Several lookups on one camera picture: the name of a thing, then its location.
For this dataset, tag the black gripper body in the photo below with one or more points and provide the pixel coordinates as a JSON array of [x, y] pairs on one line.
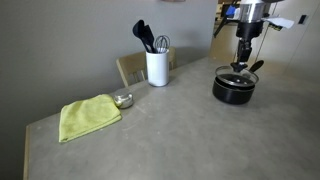
[[248, 30]]

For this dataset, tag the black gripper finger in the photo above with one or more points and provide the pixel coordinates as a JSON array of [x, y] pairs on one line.
[[248, 51], [239, 56]]

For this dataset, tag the glass lid with black knob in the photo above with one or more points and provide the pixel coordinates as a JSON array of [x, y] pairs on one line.
[[236, 78]]

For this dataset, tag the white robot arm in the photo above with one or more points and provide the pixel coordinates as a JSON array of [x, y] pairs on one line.
[[251, 11]]

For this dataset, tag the tan wooden furniture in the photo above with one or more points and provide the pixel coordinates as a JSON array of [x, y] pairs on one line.
[[220, 46]]

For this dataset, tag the white utensil holder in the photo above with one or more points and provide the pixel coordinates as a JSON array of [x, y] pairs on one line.
[[157, 68]]

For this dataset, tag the black plastic spatula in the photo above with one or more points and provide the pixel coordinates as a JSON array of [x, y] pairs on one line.
[[150, 36]]

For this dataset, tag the black kitchen utensils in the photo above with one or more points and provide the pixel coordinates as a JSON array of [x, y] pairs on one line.
[[139, 29]]

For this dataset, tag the wooden chair with solid backrest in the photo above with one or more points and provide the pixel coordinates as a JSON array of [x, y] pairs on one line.
[[131, 65]]

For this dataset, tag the small round silver tin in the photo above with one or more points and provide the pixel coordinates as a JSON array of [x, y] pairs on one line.
[[124, 99]]

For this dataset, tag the yellow-green folded cloth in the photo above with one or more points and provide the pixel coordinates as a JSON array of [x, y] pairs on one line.
[[86, 116]]

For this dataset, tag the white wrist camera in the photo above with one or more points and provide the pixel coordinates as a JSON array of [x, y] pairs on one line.
[[280, 22]]

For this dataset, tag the small black wall fixture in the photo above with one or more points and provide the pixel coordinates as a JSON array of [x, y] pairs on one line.
[[302, 19]]

